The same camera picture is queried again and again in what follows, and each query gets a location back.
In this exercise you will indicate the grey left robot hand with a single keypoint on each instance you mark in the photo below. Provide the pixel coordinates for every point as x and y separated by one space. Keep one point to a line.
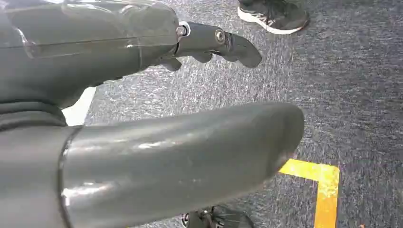
132 163

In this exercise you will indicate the white floor marking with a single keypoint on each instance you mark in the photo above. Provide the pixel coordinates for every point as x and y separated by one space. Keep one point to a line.
78 108

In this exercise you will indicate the yellow floor tape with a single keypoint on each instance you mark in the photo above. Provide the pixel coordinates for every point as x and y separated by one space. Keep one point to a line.
326 188

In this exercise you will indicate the person's black white-soled shoe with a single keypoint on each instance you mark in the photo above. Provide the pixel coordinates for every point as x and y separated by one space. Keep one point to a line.
273 15

